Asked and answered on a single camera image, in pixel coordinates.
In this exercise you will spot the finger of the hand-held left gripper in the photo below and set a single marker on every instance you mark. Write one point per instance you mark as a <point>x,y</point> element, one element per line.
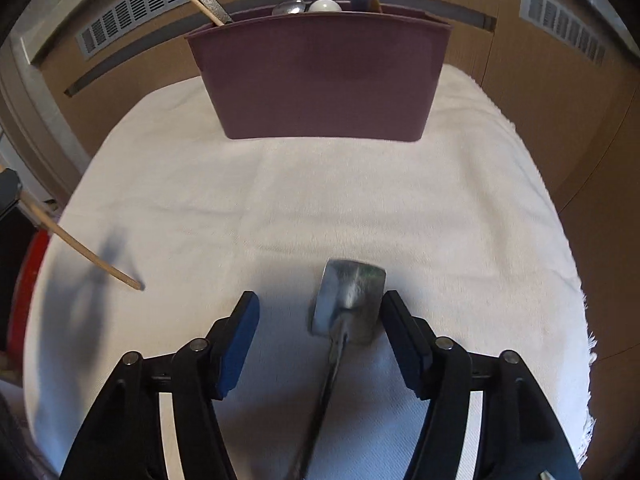
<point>10,195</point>

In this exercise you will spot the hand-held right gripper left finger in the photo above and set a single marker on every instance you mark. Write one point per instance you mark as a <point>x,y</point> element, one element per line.
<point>237,345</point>

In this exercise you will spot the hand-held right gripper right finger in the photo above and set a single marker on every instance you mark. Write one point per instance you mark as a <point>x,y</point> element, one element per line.
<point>407,345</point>

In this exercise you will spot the shovel-shaped metal spoon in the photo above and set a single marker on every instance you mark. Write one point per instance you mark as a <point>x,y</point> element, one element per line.
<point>350,290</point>

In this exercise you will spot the wooden chopstick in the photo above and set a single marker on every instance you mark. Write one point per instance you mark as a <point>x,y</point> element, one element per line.
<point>200,6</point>
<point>90,255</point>

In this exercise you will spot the long metal spoon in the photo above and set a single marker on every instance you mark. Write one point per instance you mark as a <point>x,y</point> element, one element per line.
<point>216,6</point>

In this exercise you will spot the maroon plastic utensil container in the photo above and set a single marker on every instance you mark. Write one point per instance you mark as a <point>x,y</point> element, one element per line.
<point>320,75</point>

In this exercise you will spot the wooden spoon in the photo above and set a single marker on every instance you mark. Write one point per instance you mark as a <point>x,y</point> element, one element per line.
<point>376,2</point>

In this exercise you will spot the white ball-tipped utensil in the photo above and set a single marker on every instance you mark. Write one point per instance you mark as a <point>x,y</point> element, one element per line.
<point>325,6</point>

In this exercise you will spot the red object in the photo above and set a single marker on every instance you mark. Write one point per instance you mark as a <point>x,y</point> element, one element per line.
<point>30,300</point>

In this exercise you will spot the white fringed cloth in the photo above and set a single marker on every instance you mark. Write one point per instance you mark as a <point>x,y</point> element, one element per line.
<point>300,200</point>

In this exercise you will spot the long grey vent grille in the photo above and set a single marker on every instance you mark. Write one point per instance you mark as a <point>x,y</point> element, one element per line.
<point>150,0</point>

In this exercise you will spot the wooden kitchen cabinet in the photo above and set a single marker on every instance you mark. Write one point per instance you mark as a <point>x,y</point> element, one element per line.
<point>550,110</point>

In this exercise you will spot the short grey vent grille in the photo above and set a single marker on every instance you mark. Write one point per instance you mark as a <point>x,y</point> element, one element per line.
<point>560,20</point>

